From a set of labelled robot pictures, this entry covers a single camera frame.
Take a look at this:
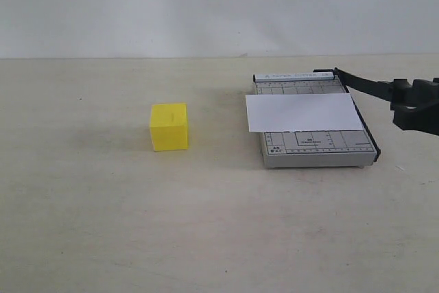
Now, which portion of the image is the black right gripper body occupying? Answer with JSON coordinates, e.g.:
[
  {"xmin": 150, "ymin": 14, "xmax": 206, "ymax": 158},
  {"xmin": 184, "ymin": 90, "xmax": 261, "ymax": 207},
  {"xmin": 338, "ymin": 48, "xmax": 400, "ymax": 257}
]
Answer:
[{"xmin": 393, "ymin": 78, "xmax": 438, "ymax": 136}]

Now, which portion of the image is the black cutter blade arm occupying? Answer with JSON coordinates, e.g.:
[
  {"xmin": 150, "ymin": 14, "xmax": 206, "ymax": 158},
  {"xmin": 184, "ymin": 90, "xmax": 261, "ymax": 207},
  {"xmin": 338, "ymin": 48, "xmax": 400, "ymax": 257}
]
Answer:
[{"xmin": 333, "ymin": 68, "xmax": 393, "ymax": 102}]

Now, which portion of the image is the white paper sheet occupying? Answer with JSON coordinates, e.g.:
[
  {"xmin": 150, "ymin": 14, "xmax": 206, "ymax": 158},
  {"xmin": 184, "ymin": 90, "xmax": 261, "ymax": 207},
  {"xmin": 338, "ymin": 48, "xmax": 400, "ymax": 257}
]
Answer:
[{"xmin": 246, "ymin": 93, "xmax": 363, "ymax": 132}]

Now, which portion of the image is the yellow foam cube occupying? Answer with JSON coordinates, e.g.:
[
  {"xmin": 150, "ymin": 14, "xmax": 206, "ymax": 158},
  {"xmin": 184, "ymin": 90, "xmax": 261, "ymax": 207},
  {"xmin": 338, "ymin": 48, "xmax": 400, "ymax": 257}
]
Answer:
[{"xmin": 150, "ymin": 103, "xmax": 189, "ymax": 152}]

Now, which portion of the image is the grey paper cutter base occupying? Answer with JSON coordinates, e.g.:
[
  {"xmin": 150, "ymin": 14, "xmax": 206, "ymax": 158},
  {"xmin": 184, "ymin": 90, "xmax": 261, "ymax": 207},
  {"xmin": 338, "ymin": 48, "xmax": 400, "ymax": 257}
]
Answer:
[{"xmin": 253, "ymin": 69, "xmax": 381, "ymax": 168}]

